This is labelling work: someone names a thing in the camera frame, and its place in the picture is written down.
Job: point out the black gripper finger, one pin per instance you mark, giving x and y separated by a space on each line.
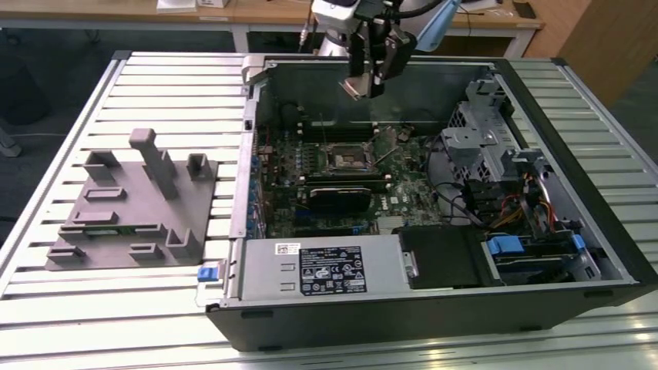
359 54
398 50

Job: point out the silver CPU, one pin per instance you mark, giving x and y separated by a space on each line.
355 88

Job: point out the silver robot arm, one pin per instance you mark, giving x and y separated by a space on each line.
434 31

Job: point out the CPU socket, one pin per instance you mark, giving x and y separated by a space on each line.
344 156

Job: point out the black case fan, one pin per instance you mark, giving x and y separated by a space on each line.
288 115

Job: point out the black RAM slot bank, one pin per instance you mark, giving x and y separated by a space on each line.
344 179
334 135

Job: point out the small black device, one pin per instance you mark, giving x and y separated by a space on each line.
525 9

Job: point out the silver metal drive cage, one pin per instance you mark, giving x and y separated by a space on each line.
467 142

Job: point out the white box with print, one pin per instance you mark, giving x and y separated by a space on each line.
212 3

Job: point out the green motherboard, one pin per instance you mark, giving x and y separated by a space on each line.
411 192

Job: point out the black graphics card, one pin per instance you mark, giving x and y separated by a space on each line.
336 200

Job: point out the wooden cabinet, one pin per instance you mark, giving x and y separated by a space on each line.
606 38

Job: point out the small silver heatsink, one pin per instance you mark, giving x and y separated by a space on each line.
390 223

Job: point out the wooden desk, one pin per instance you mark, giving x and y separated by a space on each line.
103 13

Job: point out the black plastic shroud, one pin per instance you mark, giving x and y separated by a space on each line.
442 258

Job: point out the hard disk in blue carrier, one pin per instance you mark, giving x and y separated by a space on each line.
503 246

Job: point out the grey parts rack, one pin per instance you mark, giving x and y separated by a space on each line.
148 200

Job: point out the grey power supply unit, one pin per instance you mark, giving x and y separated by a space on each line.
267 277

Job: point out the small blue clip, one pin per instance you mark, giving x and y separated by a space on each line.
577 243

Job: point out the blue case latch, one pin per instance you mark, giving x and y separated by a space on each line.
207 274

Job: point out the green RAM stick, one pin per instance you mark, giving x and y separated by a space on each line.
125 230

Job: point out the black open PC case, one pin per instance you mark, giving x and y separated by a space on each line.
359 323

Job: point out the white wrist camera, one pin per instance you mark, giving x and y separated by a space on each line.
334 13

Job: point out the grey metal bracket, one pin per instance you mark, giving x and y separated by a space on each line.
561 192

